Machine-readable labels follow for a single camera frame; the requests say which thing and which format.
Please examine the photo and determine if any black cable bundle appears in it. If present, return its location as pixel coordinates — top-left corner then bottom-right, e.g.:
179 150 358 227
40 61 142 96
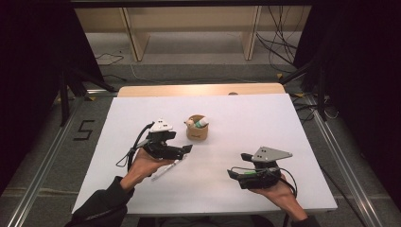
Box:
255 5 299 74

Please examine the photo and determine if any silver pen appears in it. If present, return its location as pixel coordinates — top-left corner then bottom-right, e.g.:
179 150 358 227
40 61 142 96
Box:
150 154 187 183

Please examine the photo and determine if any left hand-held gripper cable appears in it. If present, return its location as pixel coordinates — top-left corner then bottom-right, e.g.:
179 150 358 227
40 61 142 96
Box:
115 122 155 173

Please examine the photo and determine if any wooden pen holder cup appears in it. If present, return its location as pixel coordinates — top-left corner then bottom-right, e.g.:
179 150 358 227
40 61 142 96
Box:
183 113 210 142

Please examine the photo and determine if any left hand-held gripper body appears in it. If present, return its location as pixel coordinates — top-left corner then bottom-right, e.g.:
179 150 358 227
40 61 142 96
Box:
144 118 187 161

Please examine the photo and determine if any right hand-held gripper cable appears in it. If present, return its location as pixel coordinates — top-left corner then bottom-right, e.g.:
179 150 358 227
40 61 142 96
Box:
230 166 299 227

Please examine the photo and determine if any white green glue stick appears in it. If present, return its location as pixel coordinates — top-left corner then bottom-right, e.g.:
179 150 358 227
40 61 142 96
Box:
194 116 210 130

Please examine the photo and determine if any light wooden shelf frame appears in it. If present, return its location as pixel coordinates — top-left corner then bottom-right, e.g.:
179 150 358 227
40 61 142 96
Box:
74 5 311 62

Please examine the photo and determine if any person's right hand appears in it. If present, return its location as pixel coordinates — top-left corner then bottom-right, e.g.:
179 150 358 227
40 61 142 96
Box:
249 174 304 218

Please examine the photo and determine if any hand-held gripper cable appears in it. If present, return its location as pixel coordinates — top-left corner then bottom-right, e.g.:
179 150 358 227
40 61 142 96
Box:
230 166 299 227
115 122 155 173

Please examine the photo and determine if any person's left hand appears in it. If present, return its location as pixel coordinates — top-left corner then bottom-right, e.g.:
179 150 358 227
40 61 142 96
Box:
127 147 176 185

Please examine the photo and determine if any thin black floor cable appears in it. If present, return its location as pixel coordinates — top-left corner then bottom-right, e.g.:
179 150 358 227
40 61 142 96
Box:
95 51 125 66

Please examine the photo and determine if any black metal stand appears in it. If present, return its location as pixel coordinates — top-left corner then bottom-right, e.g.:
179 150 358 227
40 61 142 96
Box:
278 56 329 122
58 67 117 127

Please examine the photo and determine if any black curtain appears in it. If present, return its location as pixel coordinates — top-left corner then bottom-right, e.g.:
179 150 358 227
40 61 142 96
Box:
0 0 105 193
292 0 401 211

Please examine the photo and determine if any black metal frame bar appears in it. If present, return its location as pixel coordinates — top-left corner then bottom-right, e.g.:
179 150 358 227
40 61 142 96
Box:
69 0 316 8

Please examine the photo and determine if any aluminium floor rail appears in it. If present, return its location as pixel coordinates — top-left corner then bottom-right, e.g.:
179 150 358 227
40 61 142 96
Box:
305 94 384 227
6 97 79 227

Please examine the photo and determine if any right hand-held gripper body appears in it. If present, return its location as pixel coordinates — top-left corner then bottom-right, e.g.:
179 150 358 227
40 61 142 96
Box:
235 146 293 190

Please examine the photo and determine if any white table board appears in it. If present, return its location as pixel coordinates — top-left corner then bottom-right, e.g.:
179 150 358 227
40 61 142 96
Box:
71 93 339 216

